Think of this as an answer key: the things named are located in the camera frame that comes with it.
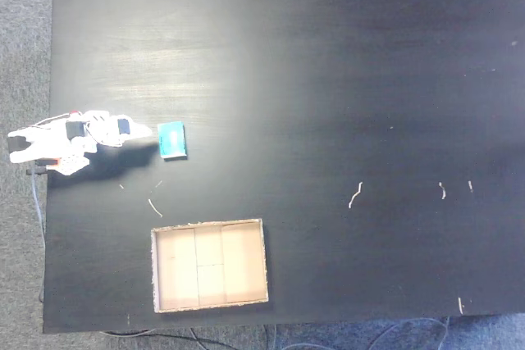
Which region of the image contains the grey cable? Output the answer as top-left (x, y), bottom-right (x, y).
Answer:
top-left (30, 169), bottom-right (47, 302)

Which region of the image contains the long curved pale scrap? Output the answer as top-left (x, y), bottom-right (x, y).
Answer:
top-left (348, 181), bottom-right (364, 209)

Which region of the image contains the black cable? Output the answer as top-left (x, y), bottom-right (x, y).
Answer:
top-left (98, 326), bottom-right (235, 350)

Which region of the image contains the green block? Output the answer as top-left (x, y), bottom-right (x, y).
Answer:
top-left (157, 120), bottom-right (189, 161)

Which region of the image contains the open cardboard box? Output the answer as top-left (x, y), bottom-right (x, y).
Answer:
top-left (150, 218), bottom-right (270, 315)

